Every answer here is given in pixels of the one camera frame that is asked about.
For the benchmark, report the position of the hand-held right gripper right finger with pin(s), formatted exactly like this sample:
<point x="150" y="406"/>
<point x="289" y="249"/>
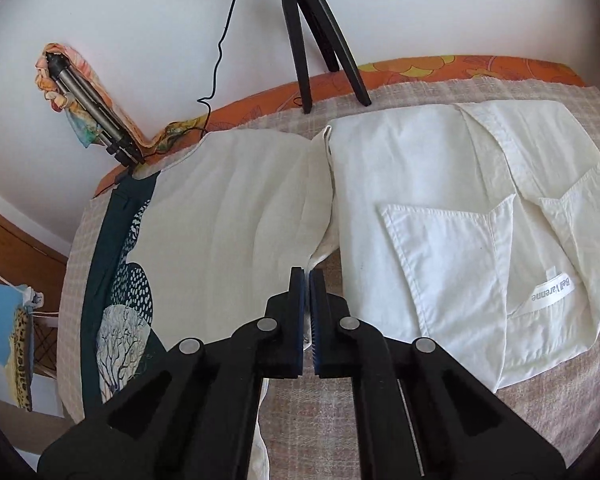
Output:
<point x="316" y="320"/>

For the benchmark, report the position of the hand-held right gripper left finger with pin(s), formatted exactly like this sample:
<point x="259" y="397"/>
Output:
<point x="300" y="320"/>

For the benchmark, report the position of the white garment with teal print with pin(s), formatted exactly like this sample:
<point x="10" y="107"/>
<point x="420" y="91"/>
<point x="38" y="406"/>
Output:
<point x="230" y="220"/>

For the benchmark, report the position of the beige checked blanket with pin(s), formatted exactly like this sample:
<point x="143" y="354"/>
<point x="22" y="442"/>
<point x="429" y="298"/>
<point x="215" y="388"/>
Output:
<point x="320" y="410"/>

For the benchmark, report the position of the white shirt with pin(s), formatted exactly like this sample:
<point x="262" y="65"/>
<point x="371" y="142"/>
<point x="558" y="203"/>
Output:
<point x="430" y="170"/>

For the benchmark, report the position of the orange patterned bed sheet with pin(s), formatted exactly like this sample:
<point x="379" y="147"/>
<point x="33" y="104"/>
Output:
<point x="430" y="67"/>

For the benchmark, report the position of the black tripod stand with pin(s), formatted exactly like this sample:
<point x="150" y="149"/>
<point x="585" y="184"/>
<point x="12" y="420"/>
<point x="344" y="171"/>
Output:
<point x="295" y="35"/>

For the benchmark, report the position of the blue leopard print cloth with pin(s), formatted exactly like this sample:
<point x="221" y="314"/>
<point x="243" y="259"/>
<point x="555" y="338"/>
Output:
<point x="0" y="330"/>

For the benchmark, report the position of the folded silver tripod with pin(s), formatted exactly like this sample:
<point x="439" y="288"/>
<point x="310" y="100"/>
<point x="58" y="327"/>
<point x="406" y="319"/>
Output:
<point x="87" y="105"/>

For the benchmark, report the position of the orange patterned scarf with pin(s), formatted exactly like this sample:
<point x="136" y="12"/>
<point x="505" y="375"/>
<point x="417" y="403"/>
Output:
<point x="42" y="80"/>

